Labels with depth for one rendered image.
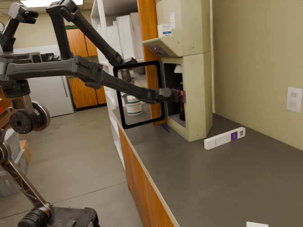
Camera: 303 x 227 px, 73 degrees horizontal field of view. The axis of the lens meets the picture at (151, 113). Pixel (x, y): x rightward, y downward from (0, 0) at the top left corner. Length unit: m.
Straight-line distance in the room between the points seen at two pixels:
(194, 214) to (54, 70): 0.75
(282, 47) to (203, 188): 0.76
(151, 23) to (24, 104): 0.90
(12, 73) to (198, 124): 0.91
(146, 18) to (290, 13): 0.75
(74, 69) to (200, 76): 0.62
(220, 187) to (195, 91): 0.50
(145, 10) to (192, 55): 0.47
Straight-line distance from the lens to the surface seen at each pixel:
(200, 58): 1.12
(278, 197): 0.86
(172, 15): 1.17
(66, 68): 0.90
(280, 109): 1.25
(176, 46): 1.05
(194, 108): 1.14
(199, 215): 0.75
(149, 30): 1.40
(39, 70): 0.97
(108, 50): 1.30
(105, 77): 0.96
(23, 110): 1.42
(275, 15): 1.24
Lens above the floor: 1.47
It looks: 18 degrees down
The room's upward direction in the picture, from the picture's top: 7 degrees counter-clockwise
